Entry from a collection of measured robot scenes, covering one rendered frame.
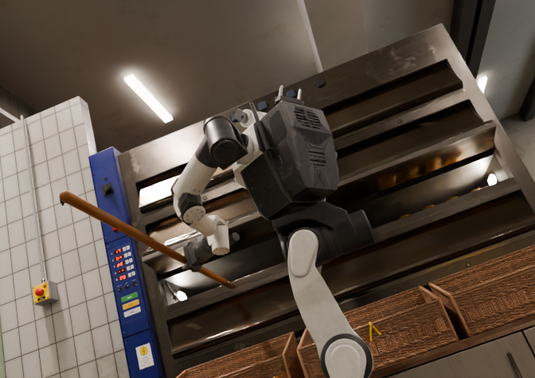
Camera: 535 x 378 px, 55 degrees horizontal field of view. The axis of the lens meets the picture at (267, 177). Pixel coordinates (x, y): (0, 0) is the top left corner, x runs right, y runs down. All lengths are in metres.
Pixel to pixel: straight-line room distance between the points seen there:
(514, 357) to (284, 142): 1.02
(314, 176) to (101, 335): 1.62
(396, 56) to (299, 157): 1.46
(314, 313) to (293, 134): 0.54
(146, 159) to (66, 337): 1.02
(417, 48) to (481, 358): 1.67
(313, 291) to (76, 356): 1.64
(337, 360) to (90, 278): 1.73
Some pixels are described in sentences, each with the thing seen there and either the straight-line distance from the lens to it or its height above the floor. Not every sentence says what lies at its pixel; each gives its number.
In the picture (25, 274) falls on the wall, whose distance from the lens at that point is 3.15.
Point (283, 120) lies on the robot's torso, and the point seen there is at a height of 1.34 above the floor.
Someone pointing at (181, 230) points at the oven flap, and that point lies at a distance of 2.74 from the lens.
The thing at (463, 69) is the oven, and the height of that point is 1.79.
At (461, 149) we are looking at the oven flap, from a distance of 2.61.
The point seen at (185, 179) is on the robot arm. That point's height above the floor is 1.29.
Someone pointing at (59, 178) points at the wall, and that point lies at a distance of 3.22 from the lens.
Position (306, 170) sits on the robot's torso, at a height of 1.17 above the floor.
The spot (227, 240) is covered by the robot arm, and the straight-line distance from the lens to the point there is 1.94.
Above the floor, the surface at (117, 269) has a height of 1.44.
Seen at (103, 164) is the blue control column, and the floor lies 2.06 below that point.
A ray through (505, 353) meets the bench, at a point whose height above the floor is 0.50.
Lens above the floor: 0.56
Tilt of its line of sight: 24 degrees up
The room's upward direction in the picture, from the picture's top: 19 degrees counter-clockwise
